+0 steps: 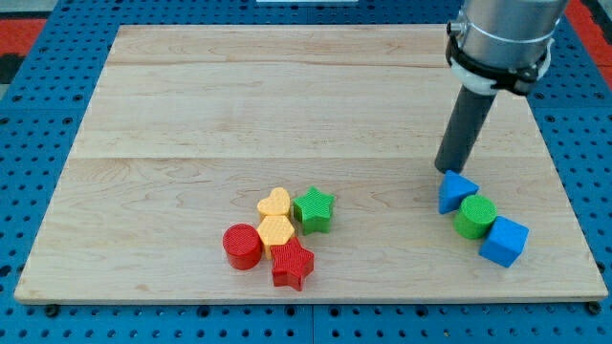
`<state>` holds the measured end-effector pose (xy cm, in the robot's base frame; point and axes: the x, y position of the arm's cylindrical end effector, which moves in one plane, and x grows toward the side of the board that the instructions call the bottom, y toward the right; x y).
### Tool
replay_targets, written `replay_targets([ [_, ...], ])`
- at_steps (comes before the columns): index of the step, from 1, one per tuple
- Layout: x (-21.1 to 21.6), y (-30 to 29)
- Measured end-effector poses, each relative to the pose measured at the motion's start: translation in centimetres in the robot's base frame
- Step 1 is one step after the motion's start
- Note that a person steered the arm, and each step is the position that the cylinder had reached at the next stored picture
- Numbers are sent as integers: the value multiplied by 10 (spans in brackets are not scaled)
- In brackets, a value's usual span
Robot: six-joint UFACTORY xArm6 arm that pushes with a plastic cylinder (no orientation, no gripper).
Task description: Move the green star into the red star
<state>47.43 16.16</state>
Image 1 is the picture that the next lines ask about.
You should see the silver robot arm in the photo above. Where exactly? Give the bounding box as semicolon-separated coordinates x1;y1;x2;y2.
446;0;568;96

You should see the green star block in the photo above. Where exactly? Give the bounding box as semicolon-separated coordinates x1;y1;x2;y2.
293;186;335;235

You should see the red star block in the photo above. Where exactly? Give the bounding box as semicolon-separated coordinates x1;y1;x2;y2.
271;237;315;291

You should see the yellow heart block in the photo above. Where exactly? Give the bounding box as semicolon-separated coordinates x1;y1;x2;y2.
256;187;291;221

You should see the yellow hexagon block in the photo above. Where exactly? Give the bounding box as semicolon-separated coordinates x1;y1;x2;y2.
256;215;295;260

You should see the red cylinder block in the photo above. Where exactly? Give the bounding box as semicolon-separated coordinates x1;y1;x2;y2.
222;224;262;270

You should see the wooden board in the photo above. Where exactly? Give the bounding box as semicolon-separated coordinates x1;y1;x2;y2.
14;25;608;305

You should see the blue triangle block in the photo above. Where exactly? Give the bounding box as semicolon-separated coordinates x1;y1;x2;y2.
438;170;480;214

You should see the green cylinder block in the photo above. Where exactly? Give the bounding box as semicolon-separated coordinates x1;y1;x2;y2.
453;195;497;240

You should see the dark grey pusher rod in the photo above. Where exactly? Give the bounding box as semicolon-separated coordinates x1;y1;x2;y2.
434;86;495;173

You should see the blue cube block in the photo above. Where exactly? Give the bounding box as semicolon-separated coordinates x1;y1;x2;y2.
479;216;530;268

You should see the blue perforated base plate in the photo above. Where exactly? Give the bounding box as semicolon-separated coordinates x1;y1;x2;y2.
1;0;611;343

